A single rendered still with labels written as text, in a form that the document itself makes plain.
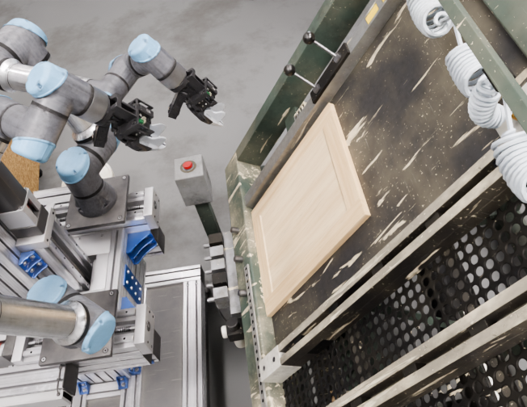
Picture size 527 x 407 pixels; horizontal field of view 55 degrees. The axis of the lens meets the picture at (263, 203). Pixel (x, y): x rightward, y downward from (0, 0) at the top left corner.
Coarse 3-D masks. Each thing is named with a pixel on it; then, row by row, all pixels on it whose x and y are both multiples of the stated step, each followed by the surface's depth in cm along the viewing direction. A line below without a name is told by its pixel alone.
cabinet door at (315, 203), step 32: (320, 128) 156; (288, 160) 172; (320, 160) 153; (288, 192) 168; (320, 192) 150; (352, 192) 134; (256, 224) 185; (288, 224) 164; (320, 224) 146; (352, 224) 131; (288, 256) 160; (320, 256) 143; (288, 288) 156
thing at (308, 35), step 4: (308, 32) 146; (312, 32) 146; (304, 36) 146; (308, 36) 146; (312, 36) 146; (304, 40) 147; (308, 40) 146; (312, 40) 146; (308, 44) 148; (316, 44) 147; (320, 44) 147; (324, 48) 147; (328, 52) 148; (332, 52) 147; (332, 56) 148; (336, 56) 147; (340, 56) 147; (336, 60) 147
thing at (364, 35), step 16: (400, 0) 133; (384, 16) 136; (368, 32) 140; (352, 48) 144; (352, 64) 147; (336, 80) 151; (304, 112) 163; (320, 112) 160; (304, 128) 165; (288, 144) 170; (272, 160) 178; (272, 176) 181; (256, 192) 187
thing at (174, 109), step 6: (180, 90) 143; (174, 96) 149; (180, 96) 144; (174, 102) 146; (180, 102) 146; (168, 108) 150; (174, 108) 148; (180, 108) 148; (168, 114) 151; (174, 114) 150
